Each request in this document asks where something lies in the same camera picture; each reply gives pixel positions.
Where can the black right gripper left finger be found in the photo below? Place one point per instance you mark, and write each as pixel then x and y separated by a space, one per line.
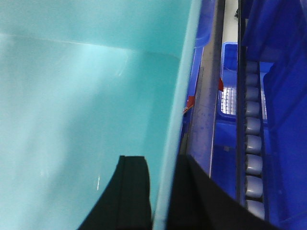
pixel 125 203

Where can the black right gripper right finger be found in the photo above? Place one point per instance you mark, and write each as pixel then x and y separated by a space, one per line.
pixel 198 203

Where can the light blue plastic bin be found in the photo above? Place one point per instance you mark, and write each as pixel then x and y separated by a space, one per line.
pixel 83 82

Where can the grey roller conveyor track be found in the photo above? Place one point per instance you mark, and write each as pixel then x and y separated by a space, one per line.
pixel 250 186

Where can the dark blue bin lower right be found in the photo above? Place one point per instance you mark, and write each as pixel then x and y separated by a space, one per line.
pixel 225 141

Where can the dark blue bin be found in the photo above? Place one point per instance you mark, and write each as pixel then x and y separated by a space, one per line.
pixel 276 33
pixel 202 39
pixel 225 141

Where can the dark blue bin lower centre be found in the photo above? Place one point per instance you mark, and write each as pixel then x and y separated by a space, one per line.
pixel 202 39

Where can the dark blue bin upper right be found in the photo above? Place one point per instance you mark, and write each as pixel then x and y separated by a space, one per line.
pixel 276 33

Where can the red snack bag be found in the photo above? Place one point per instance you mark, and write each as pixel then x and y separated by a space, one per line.
pixel 189 104

